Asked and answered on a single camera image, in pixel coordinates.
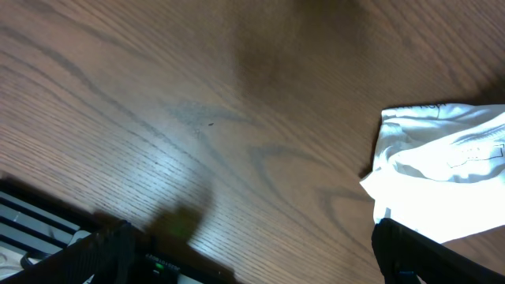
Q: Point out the white t-shirt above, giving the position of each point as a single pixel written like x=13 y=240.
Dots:
x=439 y=169

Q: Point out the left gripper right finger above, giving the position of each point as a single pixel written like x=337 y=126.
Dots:
x=405 y=256

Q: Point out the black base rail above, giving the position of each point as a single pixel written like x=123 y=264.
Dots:
x=37 y=226

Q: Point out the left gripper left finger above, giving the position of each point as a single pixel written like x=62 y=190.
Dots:
x=104 y=257

